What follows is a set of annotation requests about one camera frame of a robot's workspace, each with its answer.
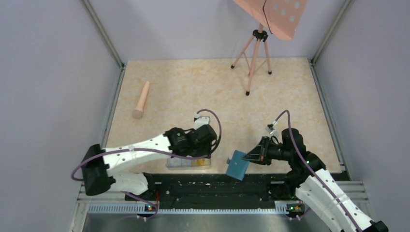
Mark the pink perforated board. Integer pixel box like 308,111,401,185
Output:
234,0,307,41

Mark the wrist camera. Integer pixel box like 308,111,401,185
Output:
193,113,210,130
265,120,278,136

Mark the pink tripod stand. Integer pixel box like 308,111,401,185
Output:
230,23,272,96

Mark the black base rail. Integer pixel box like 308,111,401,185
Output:
138,174,298,209

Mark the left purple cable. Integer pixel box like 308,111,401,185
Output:
71,109,222,182

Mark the blue card holder wallet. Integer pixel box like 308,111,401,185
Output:
225,150,250,181

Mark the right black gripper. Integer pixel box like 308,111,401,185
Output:
243,135,293,165

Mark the aluminium slotted rail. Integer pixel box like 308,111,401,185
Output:
88,203,302,215

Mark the clear acrylic card stand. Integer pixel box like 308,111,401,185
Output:
166,158,211,170

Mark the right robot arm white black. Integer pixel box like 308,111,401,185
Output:
243,128,389,232

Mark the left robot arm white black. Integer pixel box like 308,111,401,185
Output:
79,124,217,200

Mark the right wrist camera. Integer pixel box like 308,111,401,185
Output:
265,120,278,136

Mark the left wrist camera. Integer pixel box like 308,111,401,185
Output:
193,113,210,130

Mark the pink cylindrical handle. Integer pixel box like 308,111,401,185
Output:
132,81,150,119

